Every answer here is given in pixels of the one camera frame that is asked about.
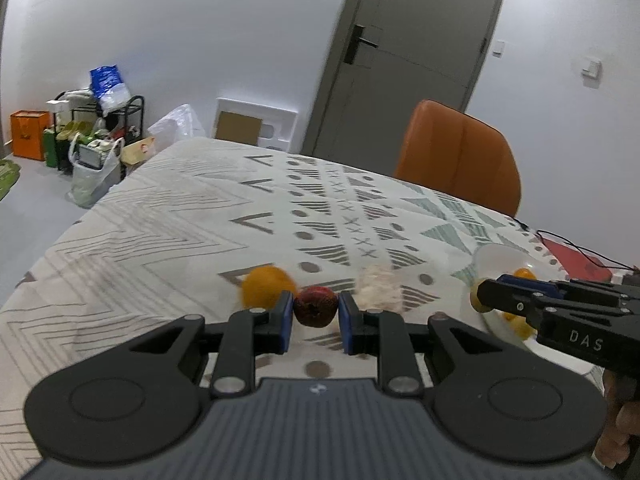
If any black door handle lock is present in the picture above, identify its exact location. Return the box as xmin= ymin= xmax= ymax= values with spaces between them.
xmin=343 ymin=24 xmax=378 ymax=65

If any orange leather chair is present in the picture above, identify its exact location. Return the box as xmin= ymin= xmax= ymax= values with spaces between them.
xmin=394 ymin=100 xmax=522 ymax=217

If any large orange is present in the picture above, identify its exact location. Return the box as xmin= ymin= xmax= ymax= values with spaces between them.
xmin=513 ymin=268 xmax=537 ymax=280
xmin=241 ymin=266 xmax=297 ymax=310

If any white plastic bag with items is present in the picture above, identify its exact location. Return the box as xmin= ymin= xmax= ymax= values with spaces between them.
xmin=68 ymin=133 xmax=124 ymax=209

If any large orange front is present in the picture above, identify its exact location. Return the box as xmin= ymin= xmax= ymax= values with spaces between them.
xmin=513 ymin=268 xmax=537 ymax=280

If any blue white plastic bag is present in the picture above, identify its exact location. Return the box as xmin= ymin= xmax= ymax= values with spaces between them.
xmin=90 ymin=65 xmax=131 ymax=115

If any dark red plum back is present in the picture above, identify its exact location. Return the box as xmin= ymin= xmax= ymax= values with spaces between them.
xmin=293 ymin=286 xmax=338 ymax=328

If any black cable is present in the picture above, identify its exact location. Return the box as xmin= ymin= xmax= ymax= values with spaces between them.
xmin=508 ymin=214 xmax=640 ymax=273

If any grey door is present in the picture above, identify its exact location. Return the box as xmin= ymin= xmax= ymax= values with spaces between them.
xmin=300 ymin=0 xmax=502 ymax=174

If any black metal rack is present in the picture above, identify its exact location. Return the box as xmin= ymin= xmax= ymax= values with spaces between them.
xmin=44 ymin=89 xmax=145 ymax=174

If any white ceramic plate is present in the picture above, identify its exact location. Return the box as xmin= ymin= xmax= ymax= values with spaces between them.
xmin=471 ymin=244 xmax=598 ymax=378

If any small tangerine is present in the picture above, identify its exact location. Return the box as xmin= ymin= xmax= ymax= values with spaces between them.
xmin=502 ymin=312 xmax=536 ymax=341

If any right hand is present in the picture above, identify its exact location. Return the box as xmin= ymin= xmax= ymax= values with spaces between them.
xmin=594 ymin=370 xmax=639 ymax=469

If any clear plastic bag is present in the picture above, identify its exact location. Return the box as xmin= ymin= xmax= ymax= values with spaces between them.
xmin=148 ymin=104 xmax=206 ymax=148

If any green-brown kiwi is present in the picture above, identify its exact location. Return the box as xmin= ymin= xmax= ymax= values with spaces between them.
xmin=470 ymin=288 xmax=492 ymax=313

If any green leaf floor mat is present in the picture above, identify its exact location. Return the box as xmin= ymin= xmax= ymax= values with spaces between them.
xmin=0 ymin=159 xmax=21 ymax=200

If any small white wall switch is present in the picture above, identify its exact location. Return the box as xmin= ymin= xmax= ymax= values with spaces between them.
xmin=491 ymin=40 xmax=506 ymax=58

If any orange gift bag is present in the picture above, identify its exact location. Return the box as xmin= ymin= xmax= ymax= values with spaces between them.
xmin=10 ymin=110 xmax=51 ymax=162

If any patterned tablecloth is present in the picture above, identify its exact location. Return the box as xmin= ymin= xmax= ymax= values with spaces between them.
xmin=0 ymin=135 xmax=606 ymax=480

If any white foam packaging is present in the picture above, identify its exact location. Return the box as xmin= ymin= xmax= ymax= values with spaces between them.
xmin=213 ymin=98 xmax=298 ymax=152

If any red orange table mat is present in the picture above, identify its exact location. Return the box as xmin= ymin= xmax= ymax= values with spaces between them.
xmin=541 ymin=237 xmax=613 ymax=283

